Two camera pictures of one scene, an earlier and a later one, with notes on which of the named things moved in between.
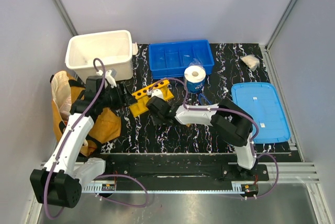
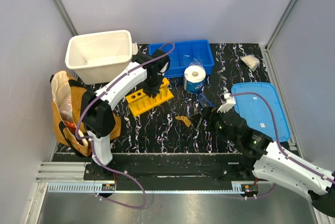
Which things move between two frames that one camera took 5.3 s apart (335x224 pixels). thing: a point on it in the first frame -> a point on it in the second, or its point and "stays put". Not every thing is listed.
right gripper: (155, 121) -> (209, 114)
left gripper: (123, 100) -> (153, 91)
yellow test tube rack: (141, 97) stays put
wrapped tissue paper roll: (194, 75) stays put
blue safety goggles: (203, 100) stays put
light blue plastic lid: (260, 99) stays put
